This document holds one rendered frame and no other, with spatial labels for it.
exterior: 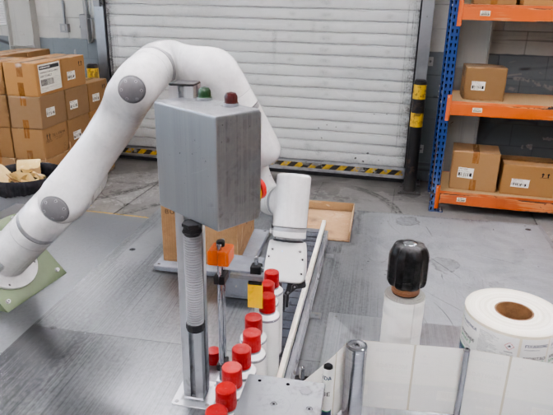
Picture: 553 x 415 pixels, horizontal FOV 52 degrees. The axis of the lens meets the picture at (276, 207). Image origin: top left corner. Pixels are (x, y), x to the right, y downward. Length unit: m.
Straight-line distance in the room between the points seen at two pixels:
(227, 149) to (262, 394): 0.37
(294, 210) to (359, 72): 4.03
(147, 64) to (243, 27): 4.27
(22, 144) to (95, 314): 3.37
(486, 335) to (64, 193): 1.00
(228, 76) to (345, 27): 4.10
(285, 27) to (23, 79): 2.28
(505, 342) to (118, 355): 0.87
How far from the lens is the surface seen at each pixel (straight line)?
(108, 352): 1.47
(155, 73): 1.24
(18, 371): 1.47
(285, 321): 1.44
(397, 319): 1.21
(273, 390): 0.80
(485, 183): 4.86
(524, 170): 4.86
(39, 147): 4.81
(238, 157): 0.90
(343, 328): 1.43
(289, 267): 1.36
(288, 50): 5.39
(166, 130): 0.97
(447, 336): 1.46
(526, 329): 1.26
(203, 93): 0.98
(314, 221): 2.17
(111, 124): 1.34
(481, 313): 1.29
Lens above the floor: 1.64
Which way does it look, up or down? 21 degrees down
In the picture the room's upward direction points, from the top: 1 degrees clockwise
